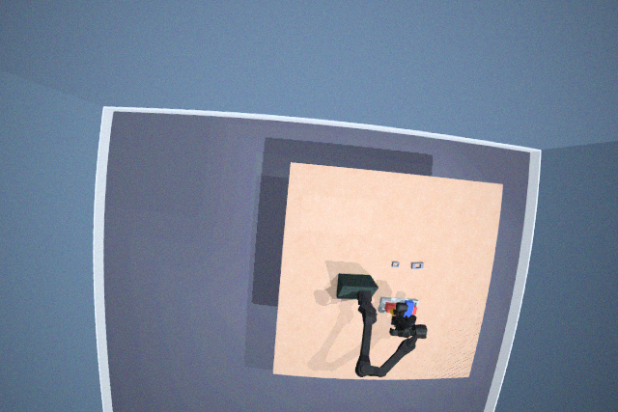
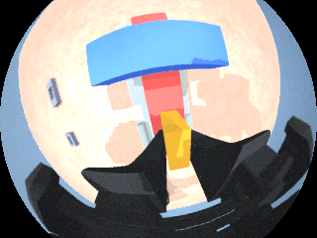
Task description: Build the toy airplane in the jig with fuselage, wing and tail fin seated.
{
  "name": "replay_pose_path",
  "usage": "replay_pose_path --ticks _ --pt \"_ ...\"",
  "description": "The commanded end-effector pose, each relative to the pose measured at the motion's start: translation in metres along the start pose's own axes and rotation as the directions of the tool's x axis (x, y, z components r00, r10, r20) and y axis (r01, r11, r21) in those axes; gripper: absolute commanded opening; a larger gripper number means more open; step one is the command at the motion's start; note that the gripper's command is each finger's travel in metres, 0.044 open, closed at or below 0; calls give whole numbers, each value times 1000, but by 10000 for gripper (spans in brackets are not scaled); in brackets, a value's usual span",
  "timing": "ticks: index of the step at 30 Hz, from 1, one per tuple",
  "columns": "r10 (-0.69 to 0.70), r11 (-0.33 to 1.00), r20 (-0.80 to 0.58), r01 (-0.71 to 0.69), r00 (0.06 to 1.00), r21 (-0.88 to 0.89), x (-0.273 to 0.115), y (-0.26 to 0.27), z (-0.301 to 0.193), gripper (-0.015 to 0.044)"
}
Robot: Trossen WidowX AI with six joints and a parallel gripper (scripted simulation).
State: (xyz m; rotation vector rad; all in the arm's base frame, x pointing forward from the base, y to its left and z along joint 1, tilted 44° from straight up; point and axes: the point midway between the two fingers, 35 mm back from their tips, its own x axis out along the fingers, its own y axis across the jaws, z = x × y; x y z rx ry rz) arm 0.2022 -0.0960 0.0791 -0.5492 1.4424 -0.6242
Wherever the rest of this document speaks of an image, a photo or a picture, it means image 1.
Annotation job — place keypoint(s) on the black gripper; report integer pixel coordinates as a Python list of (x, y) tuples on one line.
[(398, 317)]

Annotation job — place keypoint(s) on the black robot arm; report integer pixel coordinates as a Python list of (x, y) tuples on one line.
[(369, 316)]

